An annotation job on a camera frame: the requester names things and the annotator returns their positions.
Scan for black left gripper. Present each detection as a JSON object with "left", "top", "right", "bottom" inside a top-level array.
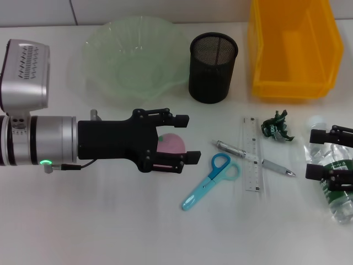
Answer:
[{"left": 77, "top": 108, "right": 201, "bottom": 174}]

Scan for pink toy peach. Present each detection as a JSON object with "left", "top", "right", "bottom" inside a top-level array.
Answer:
[{"left": 156, "top": 132, "right": 187, "bottom": 153}]

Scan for clear green-label water bottle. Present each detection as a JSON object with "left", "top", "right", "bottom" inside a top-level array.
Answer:
[{"left": 304, "top": 115, "right": 353, "bottom": 225}]

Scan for blue scissors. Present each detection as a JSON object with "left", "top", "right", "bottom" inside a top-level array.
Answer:
[{"left": 181, "top": 153, "right": 240, "bottom": 212}]

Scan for silver ballpoint pen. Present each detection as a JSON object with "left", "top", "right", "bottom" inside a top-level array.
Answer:
[{"left": 211, "top": 139, "right": 297, "bottom": 177}]

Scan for transparent plastic ruler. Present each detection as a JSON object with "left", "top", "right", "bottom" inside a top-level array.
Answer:
[{"left": 242, "top": 116, "right": 265, "bottom": 193}]

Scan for black mesh pen holder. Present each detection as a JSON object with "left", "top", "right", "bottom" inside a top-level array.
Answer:
[{"left": 189, "top": 32, "right": 238, "bottom": 104}]

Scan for green glass fruit plate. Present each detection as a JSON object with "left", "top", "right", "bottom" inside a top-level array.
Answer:
[{"left": 82, "top": 15, "right": 191, "bottom": 102}]

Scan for yellow plastic bin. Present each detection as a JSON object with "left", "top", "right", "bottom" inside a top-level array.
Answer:
[{"left": 247, "top": 0, "right": 345, "bottom": 100}]

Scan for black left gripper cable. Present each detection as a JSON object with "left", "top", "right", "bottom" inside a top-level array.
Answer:
[{"left": 43, "top": 158, "right": 96, "bottom": 174}]

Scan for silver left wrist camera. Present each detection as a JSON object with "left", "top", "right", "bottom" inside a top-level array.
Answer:
[{"left": 0, "top": 39, "right": 51, "bottom": 115}]

